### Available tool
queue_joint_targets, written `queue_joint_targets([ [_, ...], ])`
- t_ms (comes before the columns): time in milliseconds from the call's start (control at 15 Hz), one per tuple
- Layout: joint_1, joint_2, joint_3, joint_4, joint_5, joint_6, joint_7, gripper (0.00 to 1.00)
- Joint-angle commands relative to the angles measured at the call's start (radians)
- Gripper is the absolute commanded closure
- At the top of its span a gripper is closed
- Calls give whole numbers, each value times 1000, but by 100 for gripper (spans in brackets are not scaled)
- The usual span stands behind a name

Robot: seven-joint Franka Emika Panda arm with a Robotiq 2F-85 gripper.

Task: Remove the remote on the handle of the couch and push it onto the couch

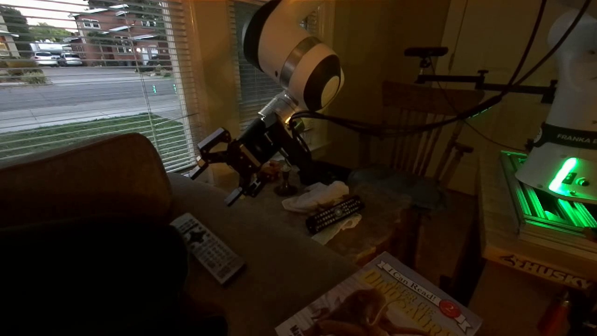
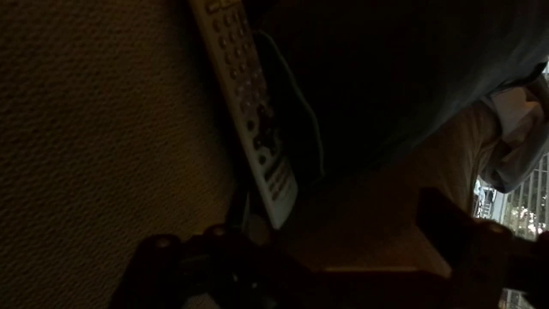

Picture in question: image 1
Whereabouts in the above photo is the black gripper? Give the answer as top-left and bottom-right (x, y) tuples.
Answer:
(187, 115), (312, 208)

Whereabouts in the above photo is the TV remote control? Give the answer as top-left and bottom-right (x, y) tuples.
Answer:
(168, 212), (246, 287)

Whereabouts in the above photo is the black remote with buttons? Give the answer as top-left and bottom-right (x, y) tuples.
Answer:
(304, 193), (367, 238)

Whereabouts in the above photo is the brown fabric couch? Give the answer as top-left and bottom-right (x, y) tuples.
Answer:
(0, 132), (360, 336)

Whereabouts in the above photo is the dark couch cushion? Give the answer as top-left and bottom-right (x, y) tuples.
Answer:
(0, 217), (229, 336)

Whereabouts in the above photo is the small red orange item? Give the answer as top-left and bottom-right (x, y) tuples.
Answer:
(259, 160), (285, 186)

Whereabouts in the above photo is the narrow window blind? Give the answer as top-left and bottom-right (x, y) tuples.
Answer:
(231, 0), (287, 128)

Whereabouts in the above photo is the wide window blind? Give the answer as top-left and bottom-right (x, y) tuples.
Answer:
(0, 0), (203, 176)

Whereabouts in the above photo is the stone top side table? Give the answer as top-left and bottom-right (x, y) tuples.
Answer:
(216, 161), (425, 270)

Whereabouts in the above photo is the wooden spindle chair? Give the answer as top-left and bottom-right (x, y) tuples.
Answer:
(347, 81), (487, 217)

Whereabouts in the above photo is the magazine with yellow title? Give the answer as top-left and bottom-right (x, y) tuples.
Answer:
(274, 251), (483, 336)

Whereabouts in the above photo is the white van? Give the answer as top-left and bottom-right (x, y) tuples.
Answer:
(28, 40), (84, 68)

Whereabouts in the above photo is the Husky workbench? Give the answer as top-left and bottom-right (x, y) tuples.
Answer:
(481, 156), (597, 292)

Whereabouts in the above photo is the red bottle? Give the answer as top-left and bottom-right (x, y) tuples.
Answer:
(537, 290), (575, 336)

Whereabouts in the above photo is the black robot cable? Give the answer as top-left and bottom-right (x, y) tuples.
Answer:
(297, 0), (597, 137)

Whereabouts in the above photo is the black stereo camera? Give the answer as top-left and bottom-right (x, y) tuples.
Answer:
(403, 46), (451, 63)

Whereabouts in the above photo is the black camera mount rod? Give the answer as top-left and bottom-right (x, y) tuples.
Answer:
(416, 68), (558, 105)

